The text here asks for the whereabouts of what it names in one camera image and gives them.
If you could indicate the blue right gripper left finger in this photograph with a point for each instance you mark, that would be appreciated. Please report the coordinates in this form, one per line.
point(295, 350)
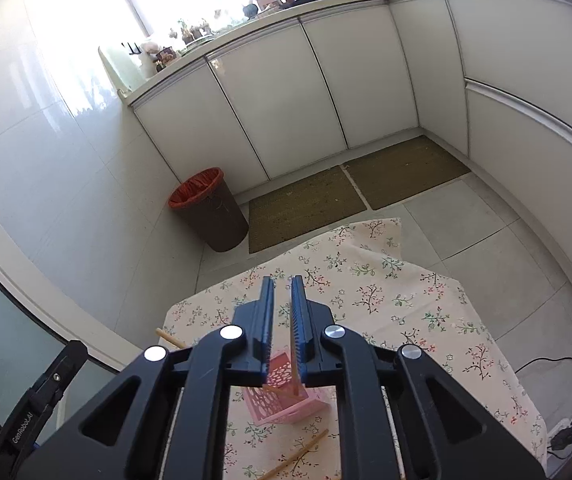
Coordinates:
point(262, 327)

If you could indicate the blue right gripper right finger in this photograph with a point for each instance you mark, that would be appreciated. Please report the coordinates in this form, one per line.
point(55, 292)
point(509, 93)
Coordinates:
point(302, 327)

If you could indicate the brown floor mat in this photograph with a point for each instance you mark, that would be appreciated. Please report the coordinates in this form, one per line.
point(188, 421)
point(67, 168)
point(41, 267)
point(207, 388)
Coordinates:
point(372, 181)

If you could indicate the brown trash bin red liner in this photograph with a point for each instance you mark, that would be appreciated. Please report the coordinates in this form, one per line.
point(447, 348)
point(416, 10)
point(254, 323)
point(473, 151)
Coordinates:
point(207, 205)

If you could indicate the pink perforated utensil holder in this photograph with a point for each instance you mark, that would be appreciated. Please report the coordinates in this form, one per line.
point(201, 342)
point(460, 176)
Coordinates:
point(279, 401)

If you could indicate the floral tablecloth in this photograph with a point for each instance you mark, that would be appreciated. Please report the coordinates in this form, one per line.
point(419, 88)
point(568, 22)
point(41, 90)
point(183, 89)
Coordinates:
point(358, 271)

